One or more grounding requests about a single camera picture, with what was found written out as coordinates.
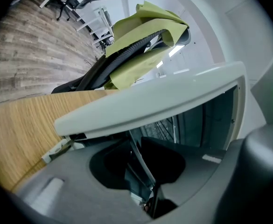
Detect green cloth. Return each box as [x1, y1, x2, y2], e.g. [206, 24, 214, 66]
[103, 0, 190, 91]

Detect white toaster oven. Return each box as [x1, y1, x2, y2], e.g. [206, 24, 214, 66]
[54, 61, 247, 156]

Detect wire oven rack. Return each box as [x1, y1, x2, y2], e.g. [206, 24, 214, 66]
[150, 115, 182, 146]

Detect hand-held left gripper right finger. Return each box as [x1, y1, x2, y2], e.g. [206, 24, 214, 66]
[141, 136, 227, 224]

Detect black mesh office chair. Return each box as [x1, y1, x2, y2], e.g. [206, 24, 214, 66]
[50, 28, 192, 95]

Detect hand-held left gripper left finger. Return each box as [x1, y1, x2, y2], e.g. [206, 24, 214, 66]
[11, 139, 154, 224]

